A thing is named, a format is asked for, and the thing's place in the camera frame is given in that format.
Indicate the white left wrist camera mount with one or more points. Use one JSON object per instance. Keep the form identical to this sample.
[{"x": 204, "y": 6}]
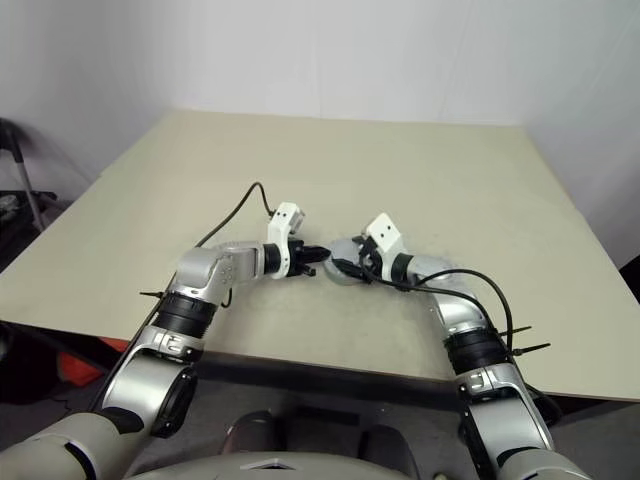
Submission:
[{"x": 282, "y": 220}]

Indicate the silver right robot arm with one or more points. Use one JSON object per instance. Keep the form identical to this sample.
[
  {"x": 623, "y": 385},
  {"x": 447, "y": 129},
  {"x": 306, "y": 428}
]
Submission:
[{"x": 460, "y": 310}]

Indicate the orange object under table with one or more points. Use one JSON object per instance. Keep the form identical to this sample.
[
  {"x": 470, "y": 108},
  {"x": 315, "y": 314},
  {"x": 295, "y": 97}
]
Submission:
[{"x": 75, "y": 367}]

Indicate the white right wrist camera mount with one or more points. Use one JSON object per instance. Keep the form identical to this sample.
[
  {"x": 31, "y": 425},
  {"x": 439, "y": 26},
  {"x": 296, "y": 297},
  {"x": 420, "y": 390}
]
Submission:
[{"x": 382, "y": 232}]

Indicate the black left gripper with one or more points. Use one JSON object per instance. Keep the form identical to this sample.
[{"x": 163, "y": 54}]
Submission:
[{"x": 297, "y": 260}]

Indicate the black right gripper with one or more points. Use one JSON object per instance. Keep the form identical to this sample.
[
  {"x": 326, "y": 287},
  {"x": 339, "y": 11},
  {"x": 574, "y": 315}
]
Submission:
[{"x": 372, "y": 260}]

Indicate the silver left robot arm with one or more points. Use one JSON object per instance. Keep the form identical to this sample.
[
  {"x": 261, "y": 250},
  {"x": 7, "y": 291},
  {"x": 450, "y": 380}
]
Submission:
[{"x": 200, "y": 265}]

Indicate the grey robot torso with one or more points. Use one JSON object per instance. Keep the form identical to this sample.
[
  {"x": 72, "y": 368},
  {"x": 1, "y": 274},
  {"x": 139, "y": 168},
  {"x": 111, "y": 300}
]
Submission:
[{"x": 270, "y": 467}]

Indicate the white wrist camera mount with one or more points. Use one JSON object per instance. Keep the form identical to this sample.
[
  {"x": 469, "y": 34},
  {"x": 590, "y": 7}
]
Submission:
[
  {"x": 282, "y": 220},
  {"x": 382, "y": 232}
]

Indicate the black table frame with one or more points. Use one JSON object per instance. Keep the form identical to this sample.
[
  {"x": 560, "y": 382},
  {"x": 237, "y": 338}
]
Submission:
[{"x": 325, "y": 380}]

